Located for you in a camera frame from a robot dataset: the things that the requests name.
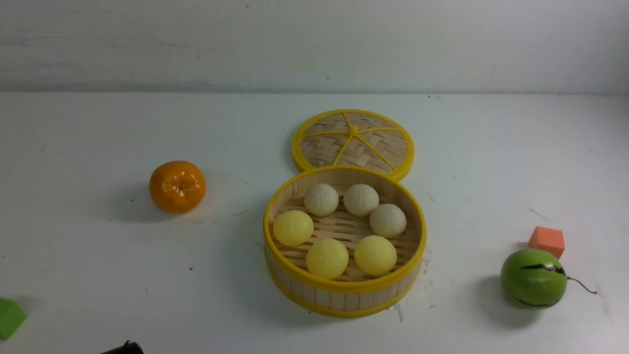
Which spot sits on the yellow bun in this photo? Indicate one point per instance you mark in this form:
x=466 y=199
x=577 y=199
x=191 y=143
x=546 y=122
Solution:
x=375 y=255
x=327 y=258
x=293 y=228

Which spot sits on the white bun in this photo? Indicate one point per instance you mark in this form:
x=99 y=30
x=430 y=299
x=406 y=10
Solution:
x=321 y=200
x=387 y=220
x=360 y=199

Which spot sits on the yellow bun front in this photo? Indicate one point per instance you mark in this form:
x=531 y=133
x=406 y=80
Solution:
x=327 y=258

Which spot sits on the green toy watermelon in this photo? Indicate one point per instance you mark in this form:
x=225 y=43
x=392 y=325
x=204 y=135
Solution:
x=535 y=279

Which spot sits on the orange toy tangerine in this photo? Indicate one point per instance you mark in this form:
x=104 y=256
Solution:
x=177 y=187

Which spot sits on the green foam block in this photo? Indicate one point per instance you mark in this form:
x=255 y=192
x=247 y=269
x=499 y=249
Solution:
x=12 y=315

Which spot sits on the bamboo steamer lid yellow rim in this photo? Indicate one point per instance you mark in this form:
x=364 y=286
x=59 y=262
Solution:
x=352 y=137

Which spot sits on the bamboo steamer tray yellow rim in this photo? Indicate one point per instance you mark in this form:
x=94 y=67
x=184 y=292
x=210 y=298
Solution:
x=354 y=293

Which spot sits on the orange foam cube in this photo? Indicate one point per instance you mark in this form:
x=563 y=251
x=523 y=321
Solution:
x=549 y=240

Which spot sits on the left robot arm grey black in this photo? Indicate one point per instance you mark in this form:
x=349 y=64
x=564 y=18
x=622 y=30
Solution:
x=129 y=347

